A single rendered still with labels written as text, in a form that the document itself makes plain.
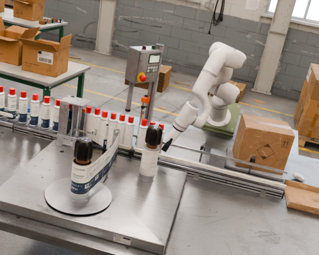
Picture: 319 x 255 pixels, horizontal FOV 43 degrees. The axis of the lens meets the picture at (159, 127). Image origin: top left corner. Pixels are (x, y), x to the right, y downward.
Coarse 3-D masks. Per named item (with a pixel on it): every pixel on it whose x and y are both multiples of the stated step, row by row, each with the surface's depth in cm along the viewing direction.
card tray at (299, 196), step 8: (288, 184) 244; (296, 184) 242; (304, 184) 241; (288, 192) 236; (296, 192) 237; (304, 192) 239; (312, 192) 241; (288, 200) 227; (296, 200) 229; (304, 200) 230; (312, 200) 232; (296, 208) 220; (304, 208) 219; (312, 208) 218
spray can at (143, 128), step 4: (144, 120) 233; (144, 124) 234; (140, 128) 235; (144, 128) 234; (140, 132) 235; (144, 132) 235; (140, 136) 236; (144, 136) 236; (140, 140) 237; (144, 140) 238; (136, 144) 240; (140, 144) 238; (144, 144) 240; (140, 148) 239
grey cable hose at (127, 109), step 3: (129, 81) 238; (129, 84) 238; (132, 84) 237; (129, 87) 238; (132, 87) 238; (129, 90) 239; (132, 90) 239; (129, 93) 239; (132, 93) 240; (129, 96) 240; (129, 99) 241; (129, 102) 241; (126, 105) 243; (129, 105) 242; (126, 108) 243; (129, 108) 243; (126, 111) 244; (129, 111) 244
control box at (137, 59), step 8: (136, 48) 224; (128, 56) 227; (136, 56) 222; (144, 56) 222; (160, 56) 231; (128, 64) 228; (136, 64) 223; (144, 64) 225; (152, 64) 229; (128, 72) 229; (136, 72) 224; (144, 72) 227; (152, 72) 232; (136, 80) 226; (152, 80) 234
